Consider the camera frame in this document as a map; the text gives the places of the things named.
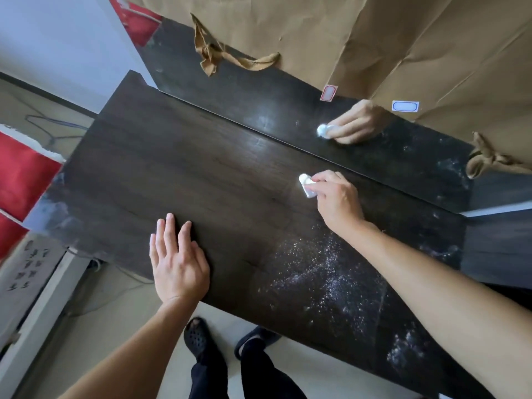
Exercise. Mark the brown wrapping paper sheet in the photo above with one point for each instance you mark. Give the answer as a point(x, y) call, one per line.
point(374, 41)

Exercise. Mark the person's left middle finger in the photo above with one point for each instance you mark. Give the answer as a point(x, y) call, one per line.
point(171, 233)

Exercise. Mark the person's black shoe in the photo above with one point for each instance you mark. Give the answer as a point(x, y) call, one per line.
point(200, 340)
point(254, 340)

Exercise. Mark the person's left thumb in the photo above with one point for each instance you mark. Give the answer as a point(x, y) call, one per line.
point(202, 259)

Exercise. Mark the person's right thumb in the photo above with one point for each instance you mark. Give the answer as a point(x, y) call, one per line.
point(322, 196)

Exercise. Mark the blue-bordered white sticker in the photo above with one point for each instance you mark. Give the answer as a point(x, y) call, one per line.
point(405, 106)

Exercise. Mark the white tissue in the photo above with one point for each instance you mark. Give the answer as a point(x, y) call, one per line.
point(306, 184)

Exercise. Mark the person's right hand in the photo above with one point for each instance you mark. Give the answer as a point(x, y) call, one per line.
point(341, 203)

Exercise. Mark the black trousers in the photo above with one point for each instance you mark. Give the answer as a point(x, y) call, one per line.
point(266, 376)

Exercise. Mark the red-bordered white sticker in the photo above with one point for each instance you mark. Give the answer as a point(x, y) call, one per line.
point(328, 93)

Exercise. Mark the red cloth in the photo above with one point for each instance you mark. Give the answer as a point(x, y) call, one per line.
point(25, 178)

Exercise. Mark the large wall mirror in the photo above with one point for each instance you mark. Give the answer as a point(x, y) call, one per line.
point(291, 99)

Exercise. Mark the person's right forearm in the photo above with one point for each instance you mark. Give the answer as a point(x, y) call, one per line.
point(440, 295)

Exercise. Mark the white printed cardboard sheet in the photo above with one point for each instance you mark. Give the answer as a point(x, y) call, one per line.
point(29, 270)

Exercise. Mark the person's left little finger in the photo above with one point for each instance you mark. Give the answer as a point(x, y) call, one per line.
point(153, 250)

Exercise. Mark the person's left hand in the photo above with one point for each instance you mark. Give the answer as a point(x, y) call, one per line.
point(178, 270)

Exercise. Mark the scattered white powder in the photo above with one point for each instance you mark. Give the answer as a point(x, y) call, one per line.
point(328, 274)

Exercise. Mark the person's black right shoe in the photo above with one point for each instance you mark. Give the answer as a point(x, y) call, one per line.
point(254, 340)

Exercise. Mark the person's black left shoe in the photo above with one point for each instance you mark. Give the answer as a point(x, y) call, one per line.
point(200, 340)

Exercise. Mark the white board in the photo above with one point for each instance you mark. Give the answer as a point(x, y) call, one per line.
point(37, 324)

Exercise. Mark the person's left forearm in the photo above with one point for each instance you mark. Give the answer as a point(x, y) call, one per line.
point(133, 353)

